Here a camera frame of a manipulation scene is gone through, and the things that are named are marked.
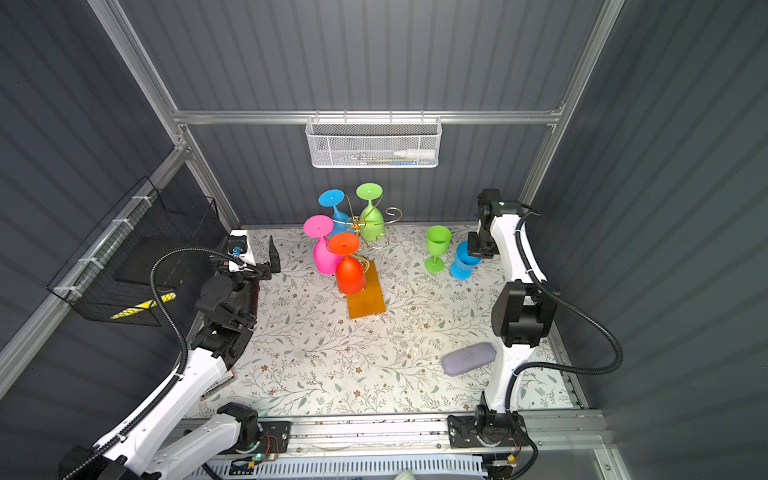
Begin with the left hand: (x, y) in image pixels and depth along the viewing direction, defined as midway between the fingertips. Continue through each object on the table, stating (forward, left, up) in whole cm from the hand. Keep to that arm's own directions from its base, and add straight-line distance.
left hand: (246, 240), depth 69 cm
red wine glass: (-3, -23, -11) cm, 25 cm away
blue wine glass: (+4, -56, -19) cm, 59 cm away
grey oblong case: (-19, -55, -31) cm, 66 cm away
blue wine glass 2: (+18, -18, -3) cm, 26 cm away
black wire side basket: (-1, +27, -5) cm, 27 cm away
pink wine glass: (+5, -17, -2) cm, 18 cm away
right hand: (+7, -63, -18) cm, 66 cm away
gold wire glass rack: (+8, -25, -5) cm, 26 cm away
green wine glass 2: (+15, -29, -9) cm, 34 cm away
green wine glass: (+16, -51, -20) cm, 57 cm away
